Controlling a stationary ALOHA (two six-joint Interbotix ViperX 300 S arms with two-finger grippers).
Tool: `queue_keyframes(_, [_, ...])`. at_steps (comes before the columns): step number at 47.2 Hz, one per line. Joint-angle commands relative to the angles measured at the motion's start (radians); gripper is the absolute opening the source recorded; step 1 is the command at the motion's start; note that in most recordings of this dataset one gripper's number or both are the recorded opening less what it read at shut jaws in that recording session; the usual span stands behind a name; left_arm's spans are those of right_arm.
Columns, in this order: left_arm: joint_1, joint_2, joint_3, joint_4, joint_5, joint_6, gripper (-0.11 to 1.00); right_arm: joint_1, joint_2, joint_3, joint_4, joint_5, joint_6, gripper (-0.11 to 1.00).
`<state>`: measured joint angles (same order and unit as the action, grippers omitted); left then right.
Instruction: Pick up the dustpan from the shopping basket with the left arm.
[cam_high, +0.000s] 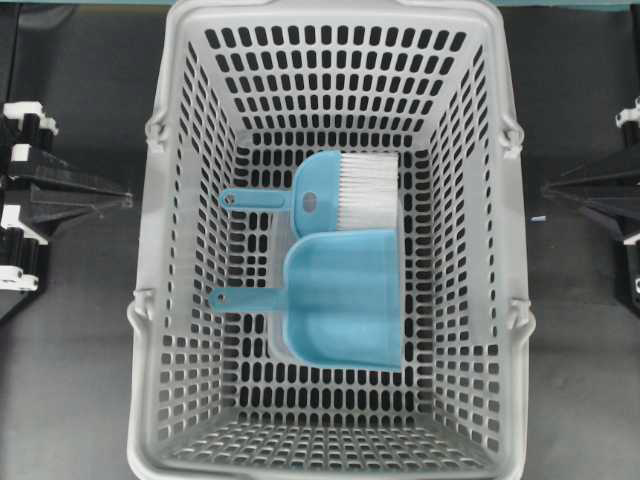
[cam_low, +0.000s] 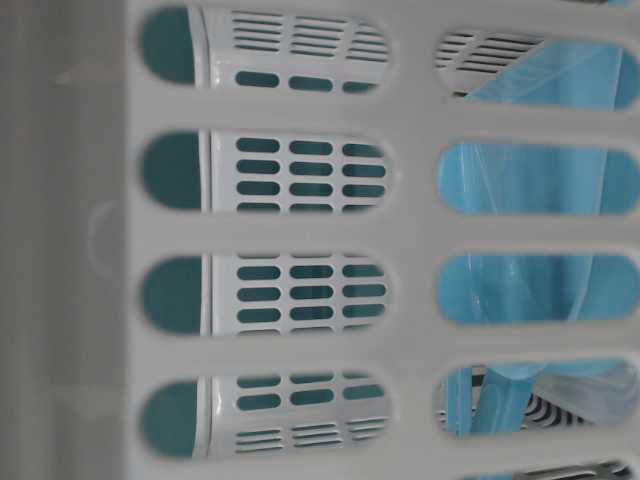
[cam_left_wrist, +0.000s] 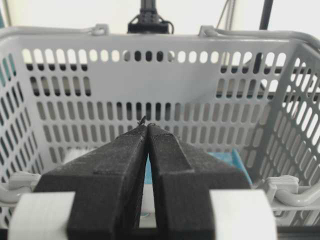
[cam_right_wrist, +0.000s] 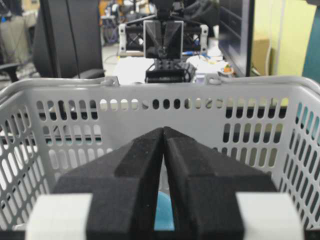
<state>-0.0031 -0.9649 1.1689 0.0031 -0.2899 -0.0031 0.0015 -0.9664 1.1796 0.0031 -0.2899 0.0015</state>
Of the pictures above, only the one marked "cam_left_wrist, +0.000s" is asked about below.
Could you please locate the black pole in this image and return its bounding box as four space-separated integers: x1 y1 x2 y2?
259 0 274 30

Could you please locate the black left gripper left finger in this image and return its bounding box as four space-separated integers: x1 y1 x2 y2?
7 122 149 240

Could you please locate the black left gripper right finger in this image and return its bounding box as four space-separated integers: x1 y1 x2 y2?
147 123 278 240

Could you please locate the grey plastic shopping basket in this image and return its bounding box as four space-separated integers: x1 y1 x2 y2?
0 32 320 240

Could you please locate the black stand mount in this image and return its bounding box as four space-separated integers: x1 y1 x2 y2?
127 0 175 35

